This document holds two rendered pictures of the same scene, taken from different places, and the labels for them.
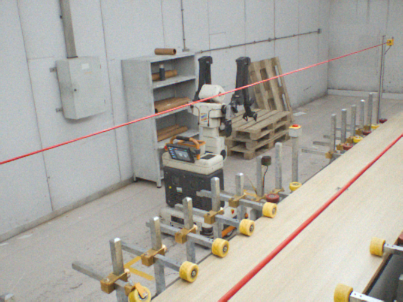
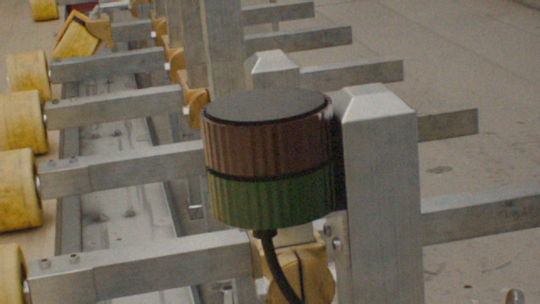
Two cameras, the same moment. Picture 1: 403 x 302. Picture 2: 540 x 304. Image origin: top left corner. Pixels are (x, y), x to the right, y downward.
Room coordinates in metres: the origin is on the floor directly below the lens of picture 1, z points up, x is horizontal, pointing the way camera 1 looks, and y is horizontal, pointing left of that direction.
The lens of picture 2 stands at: (2.98, -0.72, 1.26)
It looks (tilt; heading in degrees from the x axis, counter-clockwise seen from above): 19 degrees down; 133
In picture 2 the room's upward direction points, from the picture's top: 6 degrees counter-clockwise
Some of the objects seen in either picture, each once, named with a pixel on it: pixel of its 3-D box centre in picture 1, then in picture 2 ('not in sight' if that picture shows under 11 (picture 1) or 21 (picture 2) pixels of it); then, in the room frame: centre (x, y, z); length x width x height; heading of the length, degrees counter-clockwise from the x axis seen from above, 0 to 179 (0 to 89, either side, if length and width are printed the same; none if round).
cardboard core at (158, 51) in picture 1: (165, 51); not in sight; (5.68, 0.38, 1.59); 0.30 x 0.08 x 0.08; 52
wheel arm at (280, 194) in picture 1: (269, 192); not in sight; (2.92, -0.46, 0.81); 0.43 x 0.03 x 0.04; 52
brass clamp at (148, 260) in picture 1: (154, 254); (181, 57); (1.92, 0.26, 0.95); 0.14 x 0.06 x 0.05; 142
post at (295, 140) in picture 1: (295, 165); not in sight; (3.13, -0.69, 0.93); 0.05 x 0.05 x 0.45; 52
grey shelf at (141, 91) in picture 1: (165, 117); not in sight; (5.59, 0.44, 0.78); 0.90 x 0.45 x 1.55; 142
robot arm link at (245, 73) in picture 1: (244, 80); not in sight; (4.21, -0.45, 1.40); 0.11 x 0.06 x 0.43; 52
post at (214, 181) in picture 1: (216, 216); (239, 181); (2.33, -0.07, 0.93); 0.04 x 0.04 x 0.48; 52
